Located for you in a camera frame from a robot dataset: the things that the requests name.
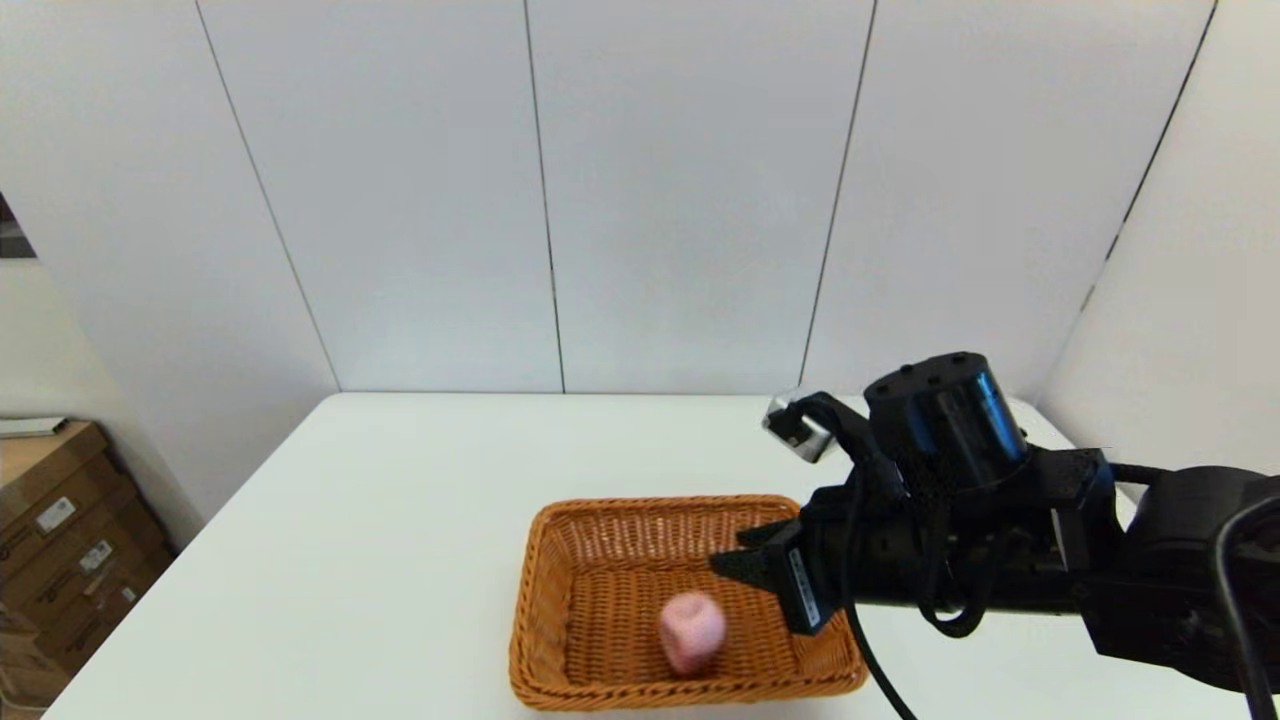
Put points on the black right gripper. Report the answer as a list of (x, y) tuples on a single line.
[(900, 560)]

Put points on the pink peach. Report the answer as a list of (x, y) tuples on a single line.
[(692, 628)]

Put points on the brown woven wicker basket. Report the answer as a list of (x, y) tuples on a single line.
[(600, 600)]

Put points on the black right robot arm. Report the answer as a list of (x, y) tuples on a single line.
[(1170, 570)]

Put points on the brown cardboard box with label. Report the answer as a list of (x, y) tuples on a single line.
[(120, 545), (45, 475), (110, 620)]

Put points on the flat white board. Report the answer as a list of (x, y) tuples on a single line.
[(30, 428)]

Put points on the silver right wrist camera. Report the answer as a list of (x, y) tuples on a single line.
[(800, 432)]

